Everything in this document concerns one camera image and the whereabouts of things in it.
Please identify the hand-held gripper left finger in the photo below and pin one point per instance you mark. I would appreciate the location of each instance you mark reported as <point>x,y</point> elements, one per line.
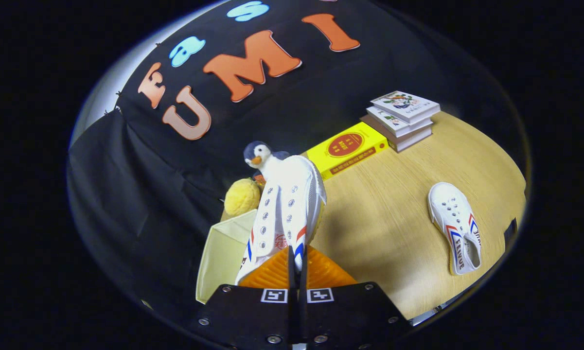
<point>253,316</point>

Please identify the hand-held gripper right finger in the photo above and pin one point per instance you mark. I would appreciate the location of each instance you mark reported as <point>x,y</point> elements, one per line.
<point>350,316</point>

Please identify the brown fabric storage box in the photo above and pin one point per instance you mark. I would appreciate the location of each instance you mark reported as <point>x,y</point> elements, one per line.
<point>221,253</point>

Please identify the white canvas shoe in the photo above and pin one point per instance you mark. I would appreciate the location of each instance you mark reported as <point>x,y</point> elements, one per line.
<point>450,209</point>
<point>287,194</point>

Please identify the yellow plush bun toy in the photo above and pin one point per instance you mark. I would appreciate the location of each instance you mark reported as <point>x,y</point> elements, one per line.
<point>241,197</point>

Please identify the penguin plush toy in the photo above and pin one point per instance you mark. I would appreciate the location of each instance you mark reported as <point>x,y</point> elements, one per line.
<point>257,153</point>

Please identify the yellow book with red circle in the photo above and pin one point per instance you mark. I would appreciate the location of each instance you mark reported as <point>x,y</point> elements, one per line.
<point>345,146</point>

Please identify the white paperback book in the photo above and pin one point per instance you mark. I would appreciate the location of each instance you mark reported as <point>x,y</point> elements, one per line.
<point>389,121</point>

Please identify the white illustrated cover book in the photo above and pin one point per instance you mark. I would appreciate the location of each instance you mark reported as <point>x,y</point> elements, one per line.
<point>403,104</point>

